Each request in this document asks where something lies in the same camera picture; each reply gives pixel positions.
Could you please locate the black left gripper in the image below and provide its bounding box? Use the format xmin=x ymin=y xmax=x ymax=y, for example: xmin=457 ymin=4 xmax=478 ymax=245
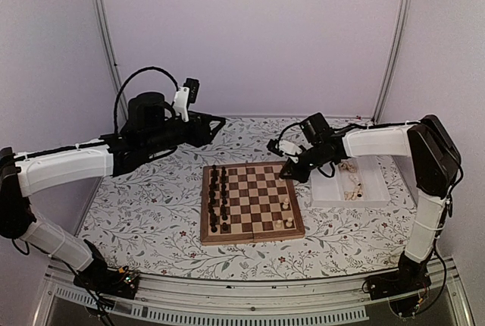
xmin=143 ymin=111 xmax=226 ymax=156

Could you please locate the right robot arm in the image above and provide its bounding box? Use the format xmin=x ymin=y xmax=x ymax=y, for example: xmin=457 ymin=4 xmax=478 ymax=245
xmin=267 ymin=113 xmax=464 ymax=318

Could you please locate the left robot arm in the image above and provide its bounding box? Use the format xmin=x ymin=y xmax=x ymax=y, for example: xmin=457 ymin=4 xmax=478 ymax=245
xmin=1 ymin=78 xmax=226 ymax=299

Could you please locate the wooden chess board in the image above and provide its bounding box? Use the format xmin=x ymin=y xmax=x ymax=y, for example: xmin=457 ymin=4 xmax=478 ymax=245
xmin=200 ymin=161 xmax=305 ymax=246

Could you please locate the row of dark chess pieces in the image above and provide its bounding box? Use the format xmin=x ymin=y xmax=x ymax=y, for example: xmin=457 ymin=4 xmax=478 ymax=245
xmin=208 ymin=165 xmax=230 ymax=234

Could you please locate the white three-compartment plastic tray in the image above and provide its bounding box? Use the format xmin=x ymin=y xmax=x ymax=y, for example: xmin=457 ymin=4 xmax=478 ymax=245
xmin=310 ymin=156 xmax=390 ymax=208

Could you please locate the floral patterned table mat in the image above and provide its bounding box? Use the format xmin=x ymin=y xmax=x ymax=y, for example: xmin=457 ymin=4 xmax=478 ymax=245
xmin=79 ymin=118 xmax=416 ymax=281

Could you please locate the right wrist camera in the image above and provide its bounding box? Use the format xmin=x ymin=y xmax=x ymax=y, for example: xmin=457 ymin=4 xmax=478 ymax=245
xmin=267 ymin=139 xmax=302 ymax=157

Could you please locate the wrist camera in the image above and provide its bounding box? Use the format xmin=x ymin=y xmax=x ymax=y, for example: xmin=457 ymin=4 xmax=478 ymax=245
xmin=267 ymin=139 xmax=302 ymax=157
xmin=172 ymin=78 xmax=200 ymax=122

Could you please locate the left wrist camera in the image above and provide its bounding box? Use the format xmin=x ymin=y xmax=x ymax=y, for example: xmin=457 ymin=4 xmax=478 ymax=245
xmin=172 ymin=78 xmax=200 ymax=122

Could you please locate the front aluminium rail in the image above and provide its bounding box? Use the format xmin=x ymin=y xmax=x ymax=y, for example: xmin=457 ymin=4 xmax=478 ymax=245
xmin=33 ymin=257 xmax=478 ymax=325

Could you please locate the right aluminium frame post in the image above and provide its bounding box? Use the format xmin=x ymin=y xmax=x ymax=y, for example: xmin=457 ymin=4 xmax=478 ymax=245
xmin=372 ymin=0 xmax=411 ymax=122

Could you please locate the aluminium frame post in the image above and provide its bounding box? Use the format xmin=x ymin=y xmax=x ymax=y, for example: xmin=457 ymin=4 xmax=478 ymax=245
xmin=372 ymin=0 xmax=411 ymax=122
xmin=85 ymin=0 xmax=133 ymax=124

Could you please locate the left aluminium frame post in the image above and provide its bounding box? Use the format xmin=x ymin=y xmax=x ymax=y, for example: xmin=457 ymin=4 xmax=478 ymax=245
xmin=85 ymin=0 xmax=133 ymax=124

